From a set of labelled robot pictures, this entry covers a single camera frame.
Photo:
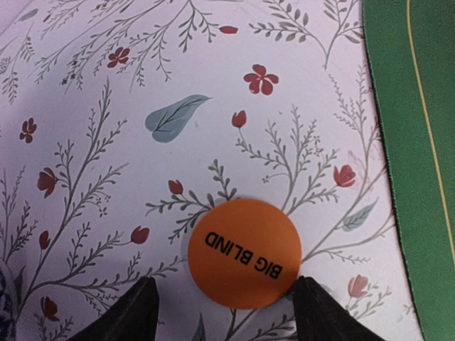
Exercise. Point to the white floral tablecloth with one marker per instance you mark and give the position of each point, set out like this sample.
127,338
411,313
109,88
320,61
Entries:
123,123

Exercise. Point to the green round poker mat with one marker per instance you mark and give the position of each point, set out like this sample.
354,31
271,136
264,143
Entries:
410,49

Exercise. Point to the orange big blind button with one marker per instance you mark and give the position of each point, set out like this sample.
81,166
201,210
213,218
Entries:
244,254

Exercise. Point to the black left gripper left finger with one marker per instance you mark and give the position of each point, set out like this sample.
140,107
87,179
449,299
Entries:
133,317

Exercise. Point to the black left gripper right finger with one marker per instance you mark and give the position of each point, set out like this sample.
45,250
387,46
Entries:
319,316

